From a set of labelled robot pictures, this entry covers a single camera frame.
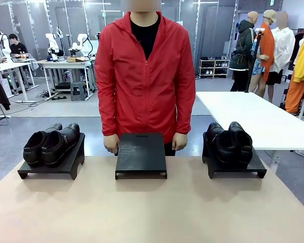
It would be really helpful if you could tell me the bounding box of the white desk with seated man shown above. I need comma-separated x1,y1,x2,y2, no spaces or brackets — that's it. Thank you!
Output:
0,58,40,102

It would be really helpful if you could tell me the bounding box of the person's right hand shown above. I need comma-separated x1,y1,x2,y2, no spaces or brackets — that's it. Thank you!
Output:
103,134,120,156

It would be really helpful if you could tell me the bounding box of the white desk with robots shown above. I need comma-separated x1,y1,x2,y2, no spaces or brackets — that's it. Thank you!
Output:
40,58,96,100

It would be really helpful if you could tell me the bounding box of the black tripod pole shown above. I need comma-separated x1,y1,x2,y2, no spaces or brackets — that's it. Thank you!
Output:
244,28,266,93

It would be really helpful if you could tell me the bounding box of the black shoe stand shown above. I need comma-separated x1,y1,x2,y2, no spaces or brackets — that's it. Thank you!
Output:
202,132,268,180
115,132,168,181
17,132,86,181

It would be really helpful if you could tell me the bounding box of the person's left hand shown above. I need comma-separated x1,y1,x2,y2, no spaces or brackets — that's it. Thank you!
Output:
171,133,188,151

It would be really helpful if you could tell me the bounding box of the white shoe rack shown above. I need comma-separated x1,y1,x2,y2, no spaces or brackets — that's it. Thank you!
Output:
198,56,231,79

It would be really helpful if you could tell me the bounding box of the person's right forearm red sleeve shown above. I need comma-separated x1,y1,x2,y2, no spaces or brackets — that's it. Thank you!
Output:
98,93,120,138

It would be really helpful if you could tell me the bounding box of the black textured buckle shoe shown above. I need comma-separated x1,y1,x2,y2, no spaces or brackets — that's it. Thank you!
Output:
23,122,64,168
41,122,81,168

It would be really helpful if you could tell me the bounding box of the person in white shirt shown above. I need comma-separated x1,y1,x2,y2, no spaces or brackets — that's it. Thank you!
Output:
265,11,296,104

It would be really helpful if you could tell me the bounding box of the black leather dress shoe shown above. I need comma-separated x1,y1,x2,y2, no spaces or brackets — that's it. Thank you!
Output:
227,121,253,167
206,121,238,167

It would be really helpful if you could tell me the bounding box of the mannequin in dark jacket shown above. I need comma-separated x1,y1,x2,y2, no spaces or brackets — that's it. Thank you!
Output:
229,11,259,93

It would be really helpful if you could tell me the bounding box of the person in red jacket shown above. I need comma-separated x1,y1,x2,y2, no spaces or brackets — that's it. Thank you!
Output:
95,0,196,156

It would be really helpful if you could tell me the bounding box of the grey plastic stool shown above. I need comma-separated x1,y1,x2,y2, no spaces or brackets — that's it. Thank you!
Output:
70,81,88,102

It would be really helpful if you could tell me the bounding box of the large white table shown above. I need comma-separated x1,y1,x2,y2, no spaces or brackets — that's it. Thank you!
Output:
195,91,304,176

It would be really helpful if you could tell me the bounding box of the person's left forearm red sleeve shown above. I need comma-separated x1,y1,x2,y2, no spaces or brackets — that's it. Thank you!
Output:
173,93,196,135

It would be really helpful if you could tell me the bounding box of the mannequin in yellow hoodie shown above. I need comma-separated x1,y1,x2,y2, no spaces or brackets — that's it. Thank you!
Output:
284,28,304,115

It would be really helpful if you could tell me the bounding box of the seated man in black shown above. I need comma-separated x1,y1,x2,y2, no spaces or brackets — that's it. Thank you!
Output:
8,33,30,59

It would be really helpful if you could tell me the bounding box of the mannequin in orange with cap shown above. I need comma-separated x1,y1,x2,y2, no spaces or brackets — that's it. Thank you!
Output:
250,9,277,102

